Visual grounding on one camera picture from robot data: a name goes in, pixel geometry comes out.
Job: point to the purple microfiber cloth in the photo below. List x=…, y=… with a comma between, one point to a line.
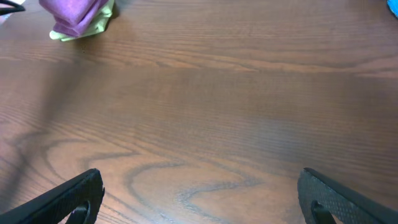
x=72, y=17

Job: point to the crumpled blue cloth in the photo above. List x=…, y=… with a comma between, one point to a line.
x=393, y=7

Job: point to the folded green cloth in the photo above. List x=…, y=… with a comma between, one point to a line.
x=97, y=25

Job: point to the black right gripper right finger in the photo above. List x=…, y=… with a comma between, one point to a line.
x=324, y=200

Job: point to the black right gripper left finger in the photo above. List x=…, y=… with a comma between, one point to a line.
x=78, y=199

